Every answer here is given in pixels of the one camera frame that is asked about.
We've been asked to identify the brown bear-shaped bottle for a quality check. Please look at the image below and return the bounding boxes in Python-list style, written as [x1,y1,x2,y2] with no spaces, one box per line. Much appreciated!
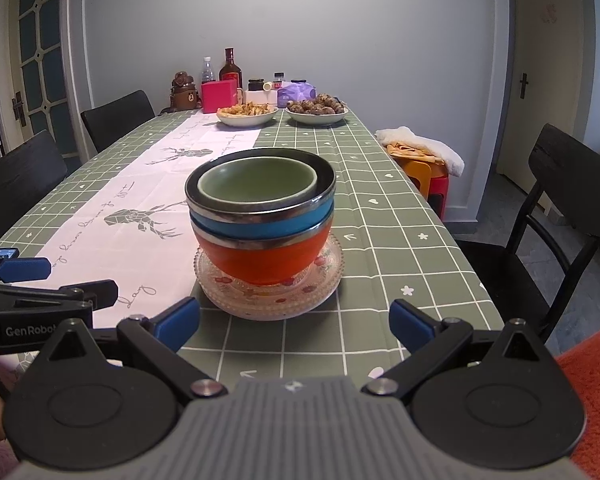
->
[160,71,202,115]

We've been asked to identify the white towel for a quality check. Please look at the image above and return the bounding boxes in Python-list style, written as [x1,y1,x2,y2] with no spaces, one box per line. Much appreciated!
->
[375,126,465,178]

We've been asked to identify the red plastic stool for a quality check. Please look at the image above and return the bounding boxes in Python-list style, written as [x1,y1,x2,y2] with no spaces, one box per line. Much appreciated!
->
[426,164,451,222]

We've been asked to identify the black wooden chair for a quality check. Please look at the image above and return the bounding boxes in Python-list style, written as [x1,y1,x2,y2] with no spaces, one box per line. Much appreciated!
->
[0,130,69,257]
[452,122,600,347]
[80,90,156,154]

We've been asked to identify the glass-pane door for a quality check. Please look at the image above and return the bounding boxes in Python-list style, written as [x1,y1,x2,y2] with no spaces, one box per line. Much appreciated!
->
[0,0,82,162]

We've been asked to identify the orange steel-lined bowl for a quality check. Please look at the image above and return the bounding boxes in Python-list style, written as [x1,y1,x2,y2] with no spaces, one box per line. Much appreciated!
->
[191,210,335,287]

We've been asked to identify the yellow folded cloth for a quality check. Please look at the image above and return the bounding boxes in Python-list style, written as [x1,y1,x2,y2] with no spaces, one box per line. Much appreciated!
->
[386,142,444,165]

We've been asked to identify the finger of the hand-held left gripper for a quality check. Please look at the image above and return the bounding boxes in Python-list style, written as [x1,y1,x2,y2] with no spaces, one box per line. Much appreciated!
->
[0,256,52,284]
[0,280,119,314]

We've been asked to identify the blue steel-lined bowl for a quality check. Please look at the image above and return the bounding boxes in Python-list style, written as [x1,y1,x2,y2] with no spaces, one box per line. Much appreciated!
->
[184,149,337,240]

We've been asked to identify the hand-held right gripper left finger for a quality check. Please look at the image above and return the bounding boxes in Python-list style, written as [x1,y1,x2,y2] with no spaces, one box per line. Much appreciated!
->
[37,296,227,401]

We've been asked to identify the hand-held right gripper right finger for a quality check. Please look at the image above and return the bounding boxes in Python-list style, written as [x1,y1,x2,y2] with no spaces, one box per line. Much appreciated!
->
[360,298,553,400]

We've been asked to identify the cream door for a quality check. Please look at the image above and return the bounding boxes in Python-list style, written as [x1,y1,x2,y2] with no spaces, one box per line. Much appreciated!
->
[496,0,594,197]

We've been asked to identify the white fruit-print plate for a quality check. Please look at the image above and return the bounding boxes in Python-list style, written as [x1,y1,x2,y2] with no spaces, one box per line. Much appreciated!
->
[215,301,331,322]

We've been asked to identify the dark liquor bottle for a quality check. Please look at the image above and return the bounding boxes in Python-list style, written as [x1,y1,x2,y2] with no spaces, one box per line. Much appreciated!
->
[219,48,244,88]

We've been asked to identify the white printed table runner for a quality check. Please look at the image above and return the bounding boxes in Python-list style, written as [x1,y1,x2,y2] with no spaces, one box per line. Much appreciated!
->
[0,110,281,372]

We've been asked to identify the pink box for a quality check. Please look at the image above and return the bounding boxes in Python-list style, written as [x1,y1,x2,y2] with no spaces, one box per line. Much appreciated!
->
[201,80,241,114]

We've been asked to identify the white ceramic bowl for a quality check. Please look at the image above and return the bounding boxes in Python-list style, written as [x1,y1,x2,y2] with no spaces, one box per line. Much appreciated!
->
[285,102,350,126]
[216,105,279,128]

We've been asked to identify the french fries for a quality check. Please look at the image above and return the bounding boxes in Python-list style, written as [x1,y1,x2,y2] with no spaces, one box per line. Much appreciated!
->
[219,101,276,117]

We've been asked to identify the clear glass flower plate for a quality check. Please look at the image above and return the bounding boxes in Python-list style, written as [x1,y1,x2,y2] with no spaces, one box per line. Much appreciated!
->
[194,234,344,302]
[200,270,342,319]

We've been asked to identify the purple tissue pack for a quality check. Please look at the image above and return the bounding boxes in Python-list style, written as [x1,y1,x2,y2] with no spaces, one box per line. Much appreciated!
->
[277,84,317,107]

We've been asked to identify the person's orange fleece clothing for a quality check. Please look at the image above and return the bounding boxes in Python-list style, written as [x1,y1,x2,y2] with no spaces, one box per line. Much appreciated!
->
[555,320,600,480]

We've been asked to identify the orange plastic stool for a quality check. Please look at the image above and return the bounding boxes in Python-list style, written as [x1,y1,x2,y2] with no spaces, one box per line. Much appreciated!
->
[397,157,434,199]

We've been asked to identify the pile of brown round food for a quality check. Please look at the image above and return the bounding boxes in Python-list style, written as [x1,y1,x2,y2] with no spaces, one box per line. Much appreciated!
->
[286,93,348,115]

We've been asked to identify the green ceramic bowl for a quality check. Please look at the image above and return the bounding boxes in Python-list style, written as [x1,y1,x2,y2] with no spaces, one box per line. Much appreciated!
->
[196,156,319,202]

